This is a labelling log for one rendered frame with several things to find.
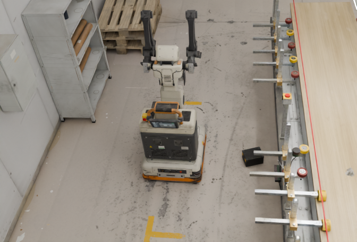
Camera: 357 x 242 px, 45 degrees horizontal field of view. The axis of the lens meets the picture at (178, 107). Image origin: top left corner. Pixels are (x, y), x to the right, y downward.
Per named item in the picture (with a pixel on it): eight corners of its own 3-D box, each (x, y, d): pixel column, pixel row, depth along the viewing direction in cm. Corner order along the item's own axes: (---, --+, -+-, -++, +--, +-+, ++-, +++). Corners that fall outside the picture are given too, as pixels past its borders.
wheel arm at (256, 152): (253, 156, 373) (253, 152, 370) (253, 152, 376) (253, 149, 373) (305, 158, 367) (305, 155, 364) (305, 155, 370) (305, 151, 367)
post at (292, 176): (285, 212, 347) (290, 175, 314) (284, 208, 349) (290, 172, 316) (289, 213, 346) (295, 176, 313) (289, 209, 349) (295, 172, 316)
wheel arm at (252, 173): (249, 176, 354) (249, 173, 351) (249, 173, 357) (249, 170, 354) (304, 179, 348) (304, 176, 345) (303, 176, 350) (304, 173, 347)
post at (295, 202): (287, 238, 326) (293, 201, 293) (287, 234, 329) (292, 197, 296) (291, 238, 326) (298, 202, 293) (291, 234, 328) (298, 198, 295)
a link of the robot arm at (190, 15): (184, 14, 392) (195, 14, 391) (186, 8, 404) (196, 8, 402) (186, 58, 416) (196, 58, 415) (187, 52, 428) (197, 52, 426)
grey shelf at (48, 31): (61, 122, 542) (20, 14, 436) (81, 76, 606) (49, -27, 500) (95, 123, 535) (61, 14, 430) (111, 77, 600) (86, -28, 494)
